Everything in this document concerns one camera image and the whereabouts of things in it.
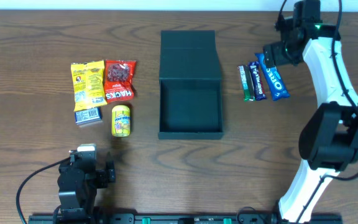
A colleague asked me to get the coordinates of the yellow candy bag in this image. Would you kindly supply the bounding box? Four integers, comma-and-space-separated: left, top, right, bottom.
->
70, 60, 107, 112

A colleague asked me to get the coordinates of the green white chocolate bar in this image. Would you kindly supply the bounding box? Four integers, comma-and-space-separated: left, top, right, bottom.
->
237, 65, 255, 101

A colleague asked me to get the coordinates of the dark green open gift box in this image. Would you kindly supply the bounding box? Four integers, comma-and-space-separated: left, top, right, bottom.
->
158, 30, 223, 140

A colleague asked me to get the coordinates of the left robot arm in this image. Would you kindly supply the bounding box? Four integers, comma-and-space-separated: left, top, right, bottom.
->
52, 150, 116, 223

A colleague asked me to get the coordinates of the red Hacks candy bag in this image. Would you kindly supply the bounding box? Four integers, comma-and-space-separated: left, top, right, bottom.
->
104, 60, 136, 103

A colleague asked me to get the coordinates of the small blue gum box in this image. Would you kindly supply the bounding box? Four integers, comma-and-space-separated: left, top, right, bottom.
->
75, 108, 102, 125

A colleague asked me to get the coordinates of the Dairy Milk chocolate bar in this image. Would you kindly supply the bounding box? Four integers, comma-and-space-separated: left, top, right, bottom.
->
248, 61, 267, 101

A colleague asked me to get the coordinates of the yellow Mentos bottle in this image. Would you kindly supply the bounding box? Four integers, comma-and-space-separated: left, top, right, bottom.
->
111, 105, 131, 138

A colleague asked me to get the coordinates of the blue Oreo cookie pack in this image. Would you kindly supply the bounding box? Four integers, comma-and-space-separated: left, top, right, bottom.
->
255, 53, 290, 101

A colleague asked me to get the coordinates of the black mounting rail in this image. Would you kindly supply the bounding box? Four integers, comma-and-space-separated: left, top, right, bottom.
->
28, 212, 344, 224

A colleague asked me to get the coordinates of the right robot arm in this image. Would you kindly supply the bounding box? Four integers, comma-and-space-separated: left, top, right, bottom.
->
261, 19, 358, 223

